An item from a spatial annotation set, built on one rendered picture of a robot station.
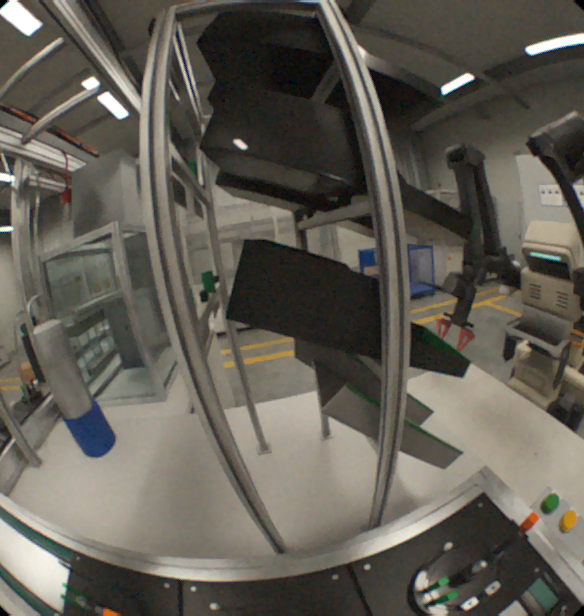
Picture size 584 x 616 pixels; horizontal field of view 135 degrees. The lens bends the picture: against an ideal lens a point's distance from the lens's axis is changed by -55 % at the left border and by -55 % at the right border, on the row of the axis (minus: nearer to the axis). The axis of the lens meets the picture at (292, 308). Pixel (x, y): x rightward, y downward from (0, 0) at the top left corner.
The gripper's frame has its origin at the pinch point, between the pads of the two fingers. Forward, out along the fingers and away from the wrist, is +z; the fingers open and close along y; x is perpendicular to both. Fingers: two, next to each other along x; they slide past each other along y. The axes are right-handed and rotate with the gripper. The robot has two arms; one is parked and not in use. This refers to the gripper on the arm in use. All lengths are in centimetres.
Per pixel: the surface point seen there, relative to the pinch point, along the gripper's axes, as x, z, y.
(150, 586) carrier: -61, 27, -4
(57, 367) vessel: -95, 7, -49
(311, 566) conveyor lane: -35.7, 27.8, -7.7
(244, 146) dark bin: -34.0, -21.7, -18.4
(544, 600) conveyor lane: -9.1, 28.6, 24.1
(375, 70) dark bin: -20.3, -30.5, -16.0
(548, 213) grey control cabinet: 282, -34, -117
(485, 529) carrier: -10.7, 26.4, 0.3
